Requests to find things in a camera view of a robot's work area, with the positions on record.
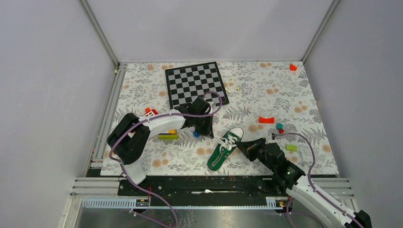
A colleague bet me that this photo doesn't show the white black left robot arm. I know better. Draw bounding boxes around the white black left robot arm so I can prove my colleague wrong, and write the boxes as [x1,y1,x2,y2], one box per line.
[107,97,214,195]

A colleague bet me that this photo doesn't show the green canvas sneaker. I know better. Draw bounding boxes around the green canvas sneaker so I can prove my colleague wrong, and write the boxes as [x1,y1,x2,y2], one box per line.
[207,127,244,171]

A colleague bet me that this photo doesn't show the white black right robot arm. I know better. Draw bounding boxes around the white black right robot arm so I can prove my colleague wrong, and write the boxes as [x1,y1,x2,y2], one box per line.
[236,138,372,228]

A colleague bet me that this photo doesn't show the red toy brick window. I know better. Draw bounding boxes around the red toy brick window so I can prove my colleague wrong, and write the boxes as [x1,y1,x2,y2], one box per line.
[144,108,158,116]

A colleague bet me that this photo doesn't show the lime green block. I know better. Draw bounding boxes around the lime green block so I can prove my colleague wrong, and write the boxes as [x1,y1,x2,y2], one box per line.
[286,144,298,152]

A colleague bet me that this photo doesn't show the teal cube block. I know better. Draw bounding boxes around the teal cube block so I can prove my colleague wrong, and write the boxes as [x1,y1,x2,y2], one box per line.
[276,123,283,130]

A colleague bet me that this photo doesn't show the black grey chessboard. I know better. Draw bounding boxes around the black grey chessboard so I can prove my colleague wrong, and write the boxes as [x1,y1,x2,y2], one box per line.
[165,62,230,109]

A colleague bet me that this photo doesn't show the red wedge block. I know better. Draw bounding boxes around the red wedge block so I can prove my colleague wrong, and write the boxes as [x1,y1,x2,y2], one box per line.
[289,64,297,71]

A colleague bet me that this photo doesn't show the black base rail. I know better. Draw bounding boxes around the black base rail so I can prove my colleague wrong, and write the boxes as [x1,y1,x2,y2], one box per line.
[86,170,305,208]

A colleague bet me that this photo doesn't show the floral table mat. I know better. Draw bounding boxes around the floral table mat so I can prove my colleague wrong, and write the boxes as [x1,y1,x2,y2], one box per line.
[110,62,339,176]

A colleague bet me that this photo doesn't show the stacked colourful toy bricks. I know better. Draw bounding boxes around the stacked colourful toy bricks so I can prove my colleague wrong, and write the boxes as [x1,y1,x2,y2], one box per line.
[158,129,179,140]

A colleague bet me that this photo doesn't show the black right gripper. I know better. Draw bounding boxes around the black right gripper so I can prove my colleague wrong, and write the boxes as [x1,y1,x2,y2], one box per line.
[235,138,276,172]

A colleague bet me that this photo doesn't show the small wooden piece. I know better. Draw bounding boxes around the small wooden piece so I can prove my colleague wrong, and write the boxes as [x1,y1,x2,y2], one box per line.
[225,86,241,93]

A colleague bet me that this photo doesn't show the red arch block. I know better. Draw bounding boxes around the red arch block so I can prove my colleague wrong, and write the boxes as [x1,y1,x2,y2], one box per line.
[258,116,275,124]

